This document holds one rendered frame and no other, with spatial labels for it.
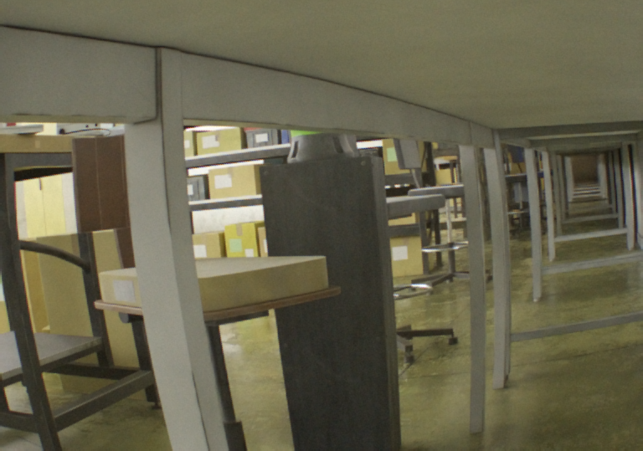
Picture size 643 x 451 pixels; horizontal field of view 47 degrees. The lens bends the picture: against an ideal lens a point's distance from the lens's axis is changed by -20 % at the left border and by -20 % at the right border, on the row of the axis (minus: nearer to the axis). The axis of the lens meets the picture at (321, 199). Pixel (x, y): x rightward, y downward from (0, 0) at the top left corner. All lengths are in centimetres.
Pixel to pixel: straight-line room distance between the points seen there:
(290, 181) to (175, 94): 127
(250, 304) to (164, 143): 85
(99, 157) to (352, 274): 62
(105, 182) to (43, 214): 669
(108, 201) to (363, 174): 57
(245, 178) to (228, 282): 575
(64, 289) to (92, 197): 152
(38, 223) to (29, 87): 804
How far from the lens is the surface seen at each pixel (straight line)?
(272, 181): 198
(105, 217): 183
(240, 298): 150
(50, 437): 230
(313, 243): 197
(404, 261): 693
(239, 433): 172
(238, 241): 715
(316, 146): 201
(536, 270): 469
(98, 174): 182
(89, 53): 61
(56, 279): 330
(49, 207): 844
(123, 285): 161
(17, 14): 50
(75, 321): 329
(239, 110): 85
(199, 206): 738
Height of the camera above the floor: 75
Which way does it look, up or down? 1 degrees down
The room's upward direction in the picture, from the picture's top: 6 degrees counter-clockwise
